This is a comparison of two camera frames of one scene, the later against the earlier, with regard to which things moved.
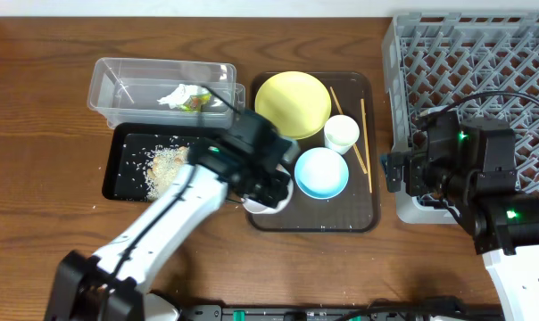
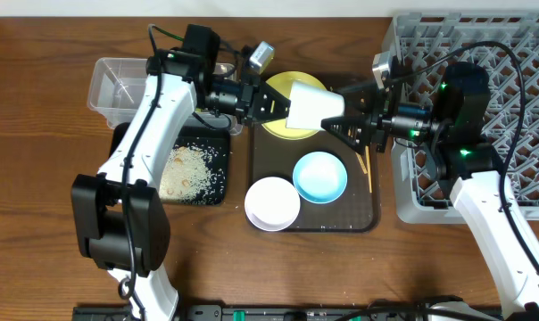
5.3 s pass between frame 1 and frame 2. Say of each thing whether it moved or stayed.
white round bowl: moved
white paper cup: moved
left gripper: moved
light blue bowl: stayed
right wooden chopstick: stayed
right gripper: moved
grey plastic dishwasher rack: stayed
